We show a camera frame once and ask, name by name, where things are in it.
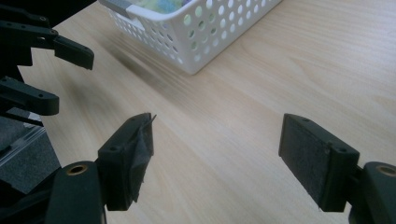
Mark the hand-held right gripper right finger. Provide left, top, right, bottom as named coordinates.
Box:
left=277, top=113, right=361, bottom=213

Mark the white perforated plastic basket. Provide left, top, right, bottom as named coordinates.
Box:
left=98, top=0, right=283, bottom=76

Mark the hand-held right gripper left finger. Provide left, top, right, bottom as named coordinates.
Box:
left=97, top=112, right=157, bottom=212

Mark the silver metal floor rail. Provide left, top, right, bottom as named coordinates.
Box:
left=0, top=125, right=48, bottom=166

